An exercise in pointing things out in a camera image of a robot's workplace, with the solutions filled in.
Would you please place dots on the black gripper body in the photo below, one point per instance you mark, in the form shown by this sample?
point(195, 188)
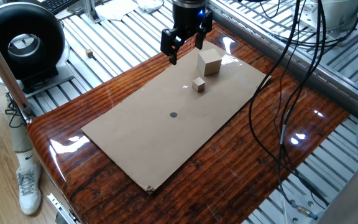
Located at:
point(188, 15)

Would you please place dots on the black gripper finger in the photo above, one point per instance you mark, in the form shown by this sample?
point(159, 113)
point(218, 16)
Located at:
point(204, 26)
point(170, 42)

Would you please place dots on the large wooden block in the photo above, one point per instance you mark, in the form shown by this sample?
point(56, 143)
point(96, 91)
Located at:
point(209, 63)

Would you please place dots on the small wooden block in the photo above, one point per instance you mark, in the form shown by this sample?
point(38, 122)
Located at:
point(198, 85)

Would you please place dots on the crumpled white cloth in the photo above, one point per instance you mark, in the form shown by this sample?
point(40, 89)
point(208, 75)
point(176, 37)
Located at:
point(149, 4)

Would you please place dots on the white paper sheet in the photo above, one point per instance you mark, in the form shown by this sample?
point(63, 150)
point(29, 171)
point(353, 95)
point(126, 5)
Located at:
point(117, 9)

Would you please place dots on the tiny wooden cube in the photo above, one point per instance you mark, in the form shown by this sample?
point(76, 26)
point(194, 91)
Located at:
point(89, 53)

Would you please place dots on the brown cardboard sheet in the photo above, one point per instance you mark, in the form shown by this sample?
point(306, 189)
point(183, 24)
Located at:
point(154, 143)

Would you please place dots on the black keyboard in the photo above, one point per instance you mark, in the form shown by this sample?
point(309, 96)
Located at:
point(57, 4)

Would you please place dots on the glossy dark wooden board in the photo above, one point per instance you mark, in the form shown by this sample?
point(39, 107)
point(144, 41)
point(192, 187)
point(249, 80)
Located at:
point(228, 177)

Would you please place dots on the brown slanted bar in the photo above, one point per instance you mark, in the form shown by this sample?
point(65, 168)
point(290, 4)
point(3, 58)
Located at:
point(2, 68)

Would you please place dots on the person leg beige trousers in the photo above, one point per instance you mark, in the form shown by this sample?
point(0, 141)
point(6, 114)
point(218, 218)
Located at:
point(19, 137)

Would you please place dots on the white sneaker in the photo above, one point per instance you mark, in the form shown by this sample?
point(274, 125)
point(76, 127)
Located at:
point(30, 196)

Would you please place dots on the aluminium post with bracket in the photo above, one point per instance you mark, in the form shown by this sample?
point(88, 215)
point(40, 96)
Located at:
point(90, 11)

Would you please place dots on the long aluminium profile rail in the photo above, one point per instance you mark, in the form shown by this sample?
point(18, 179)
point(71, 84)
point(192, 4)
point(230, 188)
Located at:
point(306, 74)

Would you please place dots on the white cylindrical pedestal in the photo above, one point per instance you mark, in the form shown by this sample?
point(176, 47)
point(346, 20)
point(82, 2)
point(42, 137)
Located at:
point(340, 12)

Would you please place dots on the metal slide rail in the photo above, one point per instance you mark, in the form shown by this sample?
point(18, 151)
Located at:
point(61, 208)

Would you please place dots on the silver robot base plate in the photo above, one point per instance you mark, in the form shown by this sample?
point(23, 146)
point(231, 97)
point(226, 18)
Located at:
point(291, 213)

